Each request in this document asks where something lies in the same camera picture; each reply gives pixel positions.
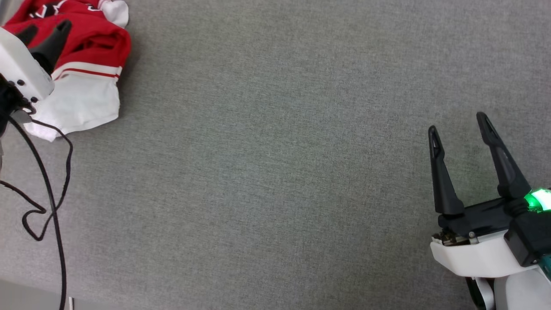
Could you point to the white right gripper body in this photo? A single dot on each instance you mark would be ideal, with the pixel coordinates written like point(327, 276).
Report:
point(469, 254)

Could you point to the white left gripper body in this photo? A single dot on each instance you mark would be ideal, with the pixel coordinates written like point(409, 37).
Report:
point(26, 71)

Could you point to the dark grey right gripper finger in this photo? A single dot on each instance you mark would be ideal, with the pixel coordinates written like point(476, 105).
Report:
point(508, 176)
point(443, 189)

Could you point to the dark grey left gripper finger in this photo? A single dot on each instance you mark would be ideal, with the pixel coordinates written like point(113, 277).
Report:
point(26, 35)
point(52, 47)

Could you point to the red and white basketball jersey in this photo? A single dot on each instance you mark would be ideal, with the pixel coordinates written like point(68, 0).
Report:
point(92, 47)

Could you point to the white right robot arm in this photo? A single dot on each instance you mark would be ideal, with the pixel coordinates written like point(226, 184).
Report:
point(525, 292)

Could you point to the grey fabric sofa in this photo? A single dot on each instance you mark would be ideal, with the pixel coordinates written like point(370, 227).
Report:
point(275, 172)

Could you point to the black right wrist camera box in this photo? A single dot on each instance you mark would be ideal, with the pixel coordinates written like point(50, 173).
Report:
point(531, 237)

